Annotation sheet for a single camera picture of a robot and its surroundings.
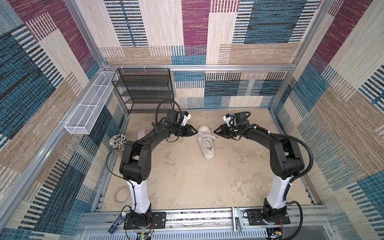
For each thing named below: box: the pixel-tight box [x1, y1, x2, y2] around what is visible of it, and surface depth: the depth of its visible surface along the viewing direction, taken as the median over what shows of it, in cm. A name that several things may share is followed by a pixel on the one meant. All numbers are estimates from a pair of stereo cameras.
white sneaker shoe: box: [196, 125, 217, 160], surface depth 96 cm
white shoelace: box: [197, 132, 217, 144], surface depth 98 cm
